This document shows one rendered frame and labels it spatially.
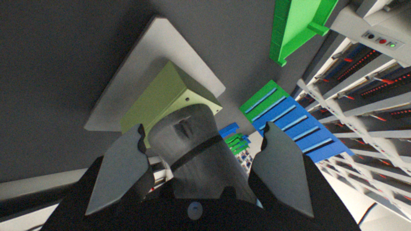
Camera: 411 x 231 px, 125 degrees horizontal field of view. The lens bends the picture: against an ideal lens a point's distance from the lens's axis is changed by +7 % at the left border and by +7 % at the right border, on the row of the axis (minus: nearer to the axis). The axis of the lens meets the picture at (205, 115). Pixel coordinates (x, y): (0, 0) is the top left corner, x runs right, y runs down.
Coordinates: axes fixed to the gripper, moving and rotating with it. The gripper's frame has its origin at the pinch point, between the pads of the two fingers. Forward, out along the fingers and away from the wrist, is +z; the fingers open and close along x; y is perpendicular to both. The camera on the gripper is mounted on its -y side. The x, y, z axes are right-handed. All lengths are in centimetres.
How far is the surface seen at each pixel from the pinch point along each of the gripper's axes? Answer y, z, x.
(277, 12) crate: -18.0, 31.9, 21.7
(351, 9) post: -24, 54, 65
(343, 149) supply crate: 36, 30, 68
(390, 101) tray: 17, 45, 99
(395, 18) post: -18, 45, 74
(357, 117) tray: 39, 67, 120
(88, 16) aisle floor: -12.8, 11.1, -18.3
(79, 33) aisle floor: -10.7, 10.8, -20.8
